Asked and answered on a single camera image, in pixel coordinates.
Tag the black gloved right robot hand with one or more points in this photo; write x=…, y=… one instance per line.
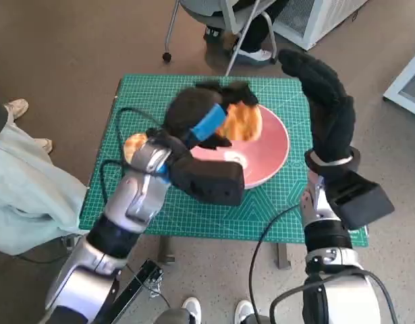
x=332, y=118

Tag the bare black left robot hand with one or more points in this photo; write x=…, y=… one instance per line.
x=187, y=108

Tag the long orange toy bread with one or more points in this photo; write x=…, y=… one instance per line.
x=244, y=123

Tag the round pale toy bread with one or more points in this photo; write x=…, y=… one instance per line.
x=134, y=141

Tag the pink bowl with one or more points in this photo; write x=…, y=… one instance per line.
x=268, y=152

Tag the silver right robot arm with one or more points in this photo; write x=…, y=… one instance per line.
x=325, y=236

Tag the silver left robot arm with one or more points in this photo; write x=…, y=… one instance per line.
x=139, y=192

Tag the green cutting mat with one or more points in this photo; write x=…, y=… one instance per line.
x=143, y=91

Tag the white slatted appliance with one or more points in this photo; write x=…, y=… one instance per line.
x=408, y=87

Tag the white cabinet with mesh grille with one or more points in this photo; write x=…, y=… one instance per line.
x=315, y=23

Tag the grey office chair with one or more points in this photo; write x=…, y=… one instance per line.
x=232, y=17

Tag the seated person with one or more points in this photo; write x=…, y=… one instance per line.
x=256, y=30

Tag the grey metal table leg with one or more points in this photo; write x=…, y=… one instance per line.
x=166, y=251
x=283, y=256

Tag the person in light clothing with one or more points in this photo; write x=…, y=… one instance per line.
x=18, y=175

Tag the person with white shoes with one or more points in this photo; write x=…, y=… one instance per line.
x=193, y=307

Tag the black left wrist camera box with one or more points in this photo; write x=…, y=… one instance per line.
x=210, y=182

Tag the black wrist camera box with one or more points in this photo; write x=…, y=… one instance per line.
x=359, y=199
x=210, y=182

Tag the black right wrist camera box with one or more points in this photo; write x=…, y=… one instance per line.
x=359, y=199

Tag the black metal rail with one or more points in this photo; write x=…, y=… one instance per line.
x=136, y=287

